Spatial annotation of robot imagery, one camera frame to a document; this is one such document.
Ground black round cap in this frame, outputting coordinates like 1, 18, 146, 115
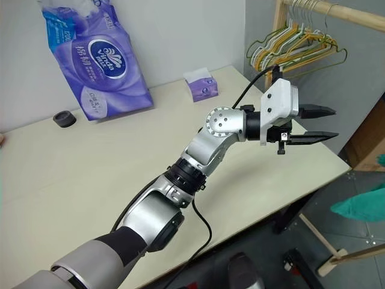
52, 110, 76, 129

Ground large purple tissue pack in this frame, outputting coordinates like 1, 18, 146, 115
37, 0, 155, 122

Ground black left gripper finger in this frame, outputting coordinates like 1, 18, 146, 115
290, 131, 340, 146
302, 104, 337, 119

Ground small purple tissue pack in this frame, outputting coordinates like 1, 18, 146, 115
183, 68, 220, 102

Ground brown cardboard box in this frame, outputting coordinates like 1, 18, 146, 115
342, 96, 385, 172

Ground dark rounded shape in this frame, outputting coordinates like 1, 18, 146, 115
227, 252, 265, 289

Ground black table leg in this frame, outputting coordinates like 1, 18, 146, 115
272, 192, 319, 235

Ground wooden clothes rack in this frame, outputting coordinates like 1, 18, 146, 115
264, 0, 385, 278

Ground green shorts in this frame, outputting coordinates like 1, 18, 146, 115
330, 185, 385, 223

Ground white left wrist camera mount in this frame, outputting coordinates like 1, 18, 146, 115
259, 78, 300, 147

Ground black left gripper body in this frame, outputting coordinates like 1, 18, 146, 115
267, 104, 306, 156

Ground black floor equipment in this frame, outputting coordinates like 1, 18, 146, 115
282, 248, 313, 289

